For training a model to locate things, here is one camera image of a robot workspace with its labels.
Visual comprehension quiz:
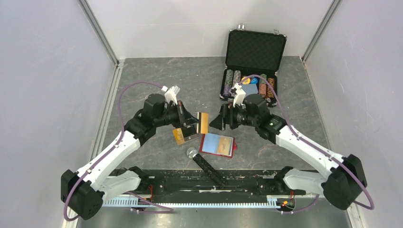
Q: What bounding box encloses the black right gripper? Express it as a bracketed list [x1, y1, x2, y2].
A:
[209, 101, 259, 131]

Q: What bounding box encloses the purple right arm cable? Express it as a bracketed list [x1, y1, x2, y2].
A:
[238, 74, 375, 215]

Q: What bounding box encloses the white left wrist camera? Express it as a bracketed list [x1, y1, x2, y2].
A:
[161, 85, 180, 105]

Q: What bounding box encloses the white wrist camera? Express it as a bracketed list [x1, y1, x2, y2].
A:
[161, 85, 180, 105]
[230, 83, 246, 107]

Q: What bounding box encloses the black microphone with silver grille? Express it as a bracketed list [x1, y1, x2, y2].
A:
[186, 147, 228, 188]

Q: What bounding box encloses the blue playing card deck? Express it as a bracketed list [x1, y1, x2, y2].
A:
[242, 84, 259, 96]

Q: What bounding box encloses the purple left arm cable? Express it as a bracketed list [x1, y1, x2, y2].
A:
[63, 82, 174, 222]

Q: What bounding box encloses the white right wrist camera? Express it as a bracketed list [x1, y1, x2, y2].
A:
[230, 83, 246, 107]

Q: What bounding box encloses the black poker chip case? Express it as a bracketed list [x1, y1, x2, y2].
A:
[219, 23, 287, 107]

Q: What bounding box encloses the yellow dealer button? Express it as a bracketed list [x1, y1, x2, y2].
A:
[240, 76, 251, 85]

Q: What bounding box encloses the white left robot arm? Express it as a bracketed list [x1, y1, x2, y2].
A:
[61, 94, 199, 220]

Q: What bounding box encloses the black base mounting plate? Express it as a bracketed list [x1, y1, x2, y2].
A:
[118, 169, 307, 204]

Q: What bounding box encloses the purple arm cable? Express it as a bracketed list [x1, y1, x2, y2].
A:
[63, 82, 174, 222]
[238, 74, 375, 215]

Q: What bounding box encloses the gold magnetic stripe card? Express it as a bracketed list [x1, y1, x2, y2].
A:
[217, 136, 233, 157]

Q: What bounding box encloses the red leather card holder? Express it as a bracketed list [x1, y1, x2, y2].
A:
[199, 133, 237, 158]

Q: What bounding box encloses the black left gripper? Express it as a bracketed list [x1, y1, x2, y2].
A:
[154, 100, 200, 129]

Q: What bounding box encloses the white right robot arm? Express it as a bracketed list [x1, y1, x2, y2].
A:
[210, 94, 367, 210]

